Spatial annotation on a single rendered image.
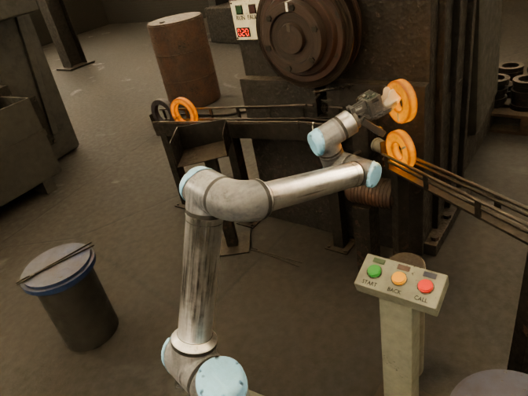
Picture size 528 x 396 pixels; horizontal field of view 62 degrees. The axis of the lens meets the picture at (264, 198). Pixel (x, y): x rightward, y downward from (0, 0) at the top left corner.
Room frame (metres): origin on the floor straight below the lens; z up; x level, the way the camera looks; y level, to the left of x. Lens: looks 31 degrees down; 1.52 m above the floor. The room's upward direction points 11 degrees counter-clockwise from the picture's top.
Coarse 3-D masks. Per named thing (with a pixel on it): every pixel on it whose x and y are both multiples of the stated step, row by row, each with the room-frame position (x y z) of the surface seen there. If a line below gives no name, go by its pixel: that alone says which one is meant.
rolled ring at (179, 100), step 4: (176, 100) 2.53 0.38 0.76; (180, 100) 2.51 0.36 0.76; (184, 100) 2.50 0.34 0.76; (188, 100) 2.51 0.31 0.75; (172, 104) 2.56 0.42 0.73; (176, 104) 2.54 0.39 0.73; (184, 104) 2.50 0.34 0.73; (188, 104) 2.48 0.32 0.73; (192, 104) 2.49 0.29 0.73; (172, 108) 2.56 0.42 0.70; (176, 108) 2.57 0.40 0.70; (188, 108) 2.48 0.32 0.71; (192, 108) 2.47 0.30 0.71; (172, 112) 2.57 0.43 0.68; (176, 112) 2.57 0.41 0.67; (192, 112) 2.46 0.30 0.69; (196, 112) 2.48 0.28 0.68; (176, 116) 2.56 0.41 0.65; (180, 116) 2.57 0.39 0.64; (192, 116) 2.47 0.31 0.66; (196, 116) 2.48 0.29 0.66; (176, 120) 2.56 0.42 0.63; (180, 120) 2.55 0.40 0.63; (184, 120) 2.56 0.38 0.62; (192, 120) 2.47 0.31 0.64; (196, 120) 2.48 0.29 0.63
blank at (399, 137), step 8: (392, 136) 1.52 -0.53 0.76; (400, 136) 1.47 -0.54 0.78; (408, 136) 1.46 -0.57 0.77; (392, 144) 1.52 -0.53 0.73; (400, 144) 1.47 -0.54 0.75; (408, 144) 1.44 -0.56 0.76; (392, 152) 1.52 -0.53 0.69; (400, 152) 1.52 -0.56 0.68; (408, 152) 1.42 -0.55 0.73; (392, 160) 1.52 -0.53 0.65; (400, 160) 1.47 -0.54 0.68; (408, 160) 1.42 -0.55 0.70; (408, 168) 1.44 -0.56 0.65
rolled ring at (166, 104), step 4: (156, 100) 2.65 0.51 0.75; (160, 100) 2.63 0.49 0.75; (164, 100) 2.64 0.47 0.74; (152, 104) 2.68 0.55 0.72; (156, 104) 2.66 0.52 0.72; (160, 104) 2.64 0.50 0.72; (164, 104) 2.61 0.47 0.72; (168, 104) 2.61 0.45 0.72; (152, 108) 2.69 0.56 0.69; (156, 108) 2.69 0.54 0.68; (168, 108) 2.60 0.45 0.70; (152, 112) 2.69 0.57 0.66; (156, 112) 2.69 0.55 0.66; (168, 112) 2.61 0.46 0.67; (156, 116) 2.68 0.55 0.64; (160, 116) 2.70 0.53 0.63; (172, 116) 2.59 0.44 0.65; (156, 120) 2.69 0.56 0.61; (160, 120) 2.67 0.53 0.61; (164, 120) 2.68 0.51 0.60; (172, 120) 2.60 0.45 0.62
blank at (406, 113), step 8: (400, 80) 1.50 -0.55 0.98; (392, 88) 1.52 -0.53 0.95; (400, 88) 1.48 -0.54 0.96; (408, 88) 1.45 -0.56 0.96; (400, 96) 1.48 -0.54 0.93; (408, 96) 1.43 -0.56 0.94; (400, 104) 1.53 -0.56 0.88; (408, 104) 1.43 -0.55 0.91; (416, 104) 1.43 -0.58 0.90; (392, 112) 1.52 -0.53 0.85; (400, 112) 1.48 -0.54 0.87; (408, 112) 1.43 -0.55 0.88; (400, 120) 1.47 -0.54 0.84; (408, 120) 1.44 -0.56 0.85
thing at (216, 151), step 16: (176, 128) 2.18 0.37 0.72; (192, 128) 2.19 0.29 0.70; (208, 128) 2.18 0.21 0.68; (224, 128) 2.05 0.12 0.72; (176, 144) 2.10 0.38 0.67; (192, 144) 2.19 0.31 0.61; (208, 144) 2.18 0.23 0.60; (224, 144) 1.97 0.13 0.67; (176, 160) 2.02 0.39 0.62; (192, 160) 2.03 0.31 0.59; (208, 160) 1.98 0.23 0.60; (224, 224) 2.06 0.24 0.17; (224, 240) 2.13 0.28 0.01; (240, 240) 2.09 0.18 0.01
